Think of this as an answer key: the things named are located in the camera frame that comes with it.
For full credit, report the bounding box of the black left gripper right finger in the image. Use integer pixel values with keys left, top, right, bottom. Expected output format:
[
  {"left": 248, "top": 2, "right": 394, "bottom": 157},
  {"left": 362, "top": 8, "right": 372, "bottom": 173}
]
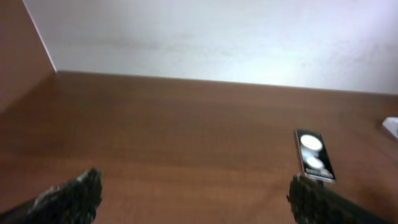
[{"left": 287, "top": 174, "right": 390, "bottom": 224}]

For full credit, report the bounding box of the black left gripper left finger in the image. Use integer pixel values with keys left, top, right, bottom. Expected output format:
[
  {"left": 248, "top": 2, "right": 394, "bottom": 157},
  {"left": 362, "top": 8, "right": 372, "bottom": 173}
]
[{"left": 1, "top": 167, "right": 103, "bottom": 224}]

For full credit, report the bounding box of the black smartphone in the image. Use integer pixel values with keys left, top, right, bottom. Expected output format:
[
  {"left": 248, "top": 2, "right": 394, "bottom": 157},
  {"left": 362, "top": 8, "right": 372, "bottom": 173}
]
[{"left": 295, "top": 129, "right": 336, "bottom": 183}]

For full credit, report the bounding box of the white power strip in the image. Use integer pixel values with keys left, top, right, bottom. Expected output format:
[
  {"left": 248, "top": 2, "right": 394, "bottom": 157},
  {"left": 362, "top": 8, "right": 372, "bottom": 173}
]
[{"left": 382, "top": 117, "right": 398, "bottom": 139}]

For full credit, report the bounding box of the brown wooden left side panel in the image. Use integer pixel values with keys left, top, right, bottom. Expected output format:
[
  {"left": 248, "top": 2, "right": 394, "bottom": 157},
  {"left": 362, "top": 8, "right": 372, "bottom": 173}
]
[{"left": 1, "top": 0, "right": 55, "bottom": 111}]

